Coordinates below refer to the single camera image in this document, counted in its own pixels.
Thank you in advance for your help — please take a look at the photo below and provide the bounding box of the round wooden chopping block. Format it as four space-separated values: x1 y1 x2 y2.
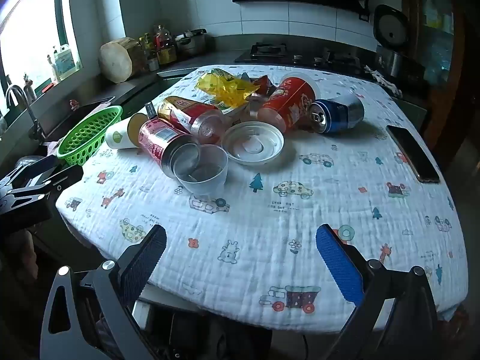
98 37 146 84

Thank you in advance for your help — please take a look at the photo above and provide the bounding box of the large red paper cup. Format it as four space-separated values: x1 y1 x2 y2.
258 73 322 134

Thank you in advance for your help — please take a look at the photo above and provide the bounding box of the yellow plastic wrapper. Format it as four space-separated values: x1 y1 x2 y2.
196 67 260 110

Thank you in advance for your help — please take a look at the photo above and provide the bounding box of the green plastic basket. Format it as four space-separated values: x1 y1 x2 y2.
56 105 124 166

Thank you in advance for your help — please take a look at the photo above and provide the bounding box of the black gas stove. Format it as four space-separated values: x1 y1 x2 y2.
235 42 364 75

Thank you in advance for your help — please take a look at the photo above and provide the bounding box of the black smartphone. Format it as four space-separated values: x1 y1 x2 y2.
386 125 440 184

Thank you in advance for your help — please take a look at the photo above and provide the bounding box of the dark sauce bottle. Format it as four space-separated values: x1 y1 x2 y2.
139 33 156 62

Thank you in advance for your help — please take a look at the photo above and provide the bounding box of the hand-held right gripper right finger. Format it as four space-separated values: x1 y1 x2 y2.
316 224 440 360

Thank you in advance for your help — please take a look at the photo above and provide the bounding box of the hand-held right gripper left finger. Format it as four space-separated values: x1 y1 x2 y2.
39 224 167 360

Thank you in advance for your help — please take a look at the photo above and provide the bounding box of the white printed tablecloth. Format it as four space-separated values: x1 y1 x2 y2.
55 64 467 332

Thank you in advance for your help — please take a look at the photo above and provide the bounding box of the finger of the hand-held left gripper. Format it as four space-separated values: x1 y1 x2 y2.
0 156 61 190
9 167 84 200

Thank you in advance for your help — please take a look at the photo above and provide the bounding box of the wooden glass door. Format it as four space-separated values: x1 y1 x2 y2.
401 0 474 151

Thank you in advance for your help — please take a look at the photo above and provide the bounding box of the blue drink can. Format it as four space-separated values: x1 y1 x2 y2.
308 94 365 134

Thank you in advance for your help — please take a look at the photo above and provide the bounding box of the steel cooking pot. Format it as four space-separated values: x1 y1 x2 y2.
175 28 208 58

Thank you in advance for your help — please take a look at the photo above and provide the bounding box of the steel sink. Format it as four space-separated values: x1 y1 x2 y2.
45 97 115 143

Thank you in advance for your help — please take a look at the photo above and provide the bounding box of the blue label detergent bottle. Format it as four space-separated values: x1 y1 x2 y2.
53 44 82 80

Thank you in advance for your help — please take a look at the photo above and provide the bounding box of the white patterned rag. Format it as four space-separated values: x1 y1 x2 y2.
364 65 403 97

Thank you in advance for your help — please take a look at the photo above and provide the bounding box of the white paper cup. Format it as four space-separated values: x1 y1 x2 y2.
105 113 149 150

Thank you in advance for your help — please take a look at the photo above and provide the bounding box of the pink towel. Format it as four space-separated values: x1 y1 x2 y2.
46 139 72 157

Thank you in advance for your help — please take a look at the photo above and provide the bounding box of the red snack bag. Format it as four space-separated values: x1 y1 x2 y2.
254 75 279 97

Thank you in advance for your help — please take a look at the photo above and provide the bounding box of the white plastic lid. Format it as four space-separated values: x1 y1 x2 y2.
221 121 284 167

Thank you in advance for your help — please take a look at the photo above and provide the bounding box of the metal faucet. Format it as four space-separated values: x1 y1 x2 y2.
5 84 47 141

